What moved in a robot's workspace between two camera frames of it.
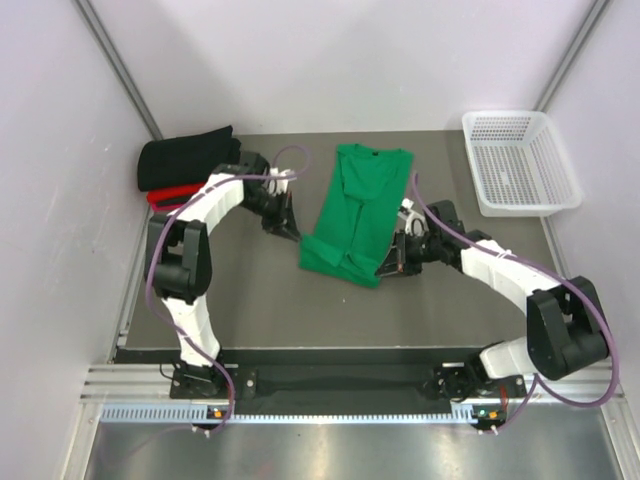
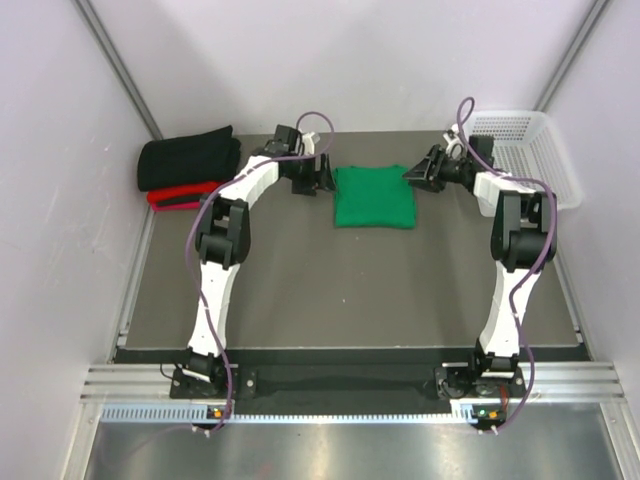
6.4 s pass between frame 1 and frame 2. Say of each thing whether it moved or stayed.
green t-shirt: moved
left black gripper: moved
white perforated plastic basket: stayed
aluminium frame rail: stayed
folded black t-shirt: stayed
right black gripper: moved
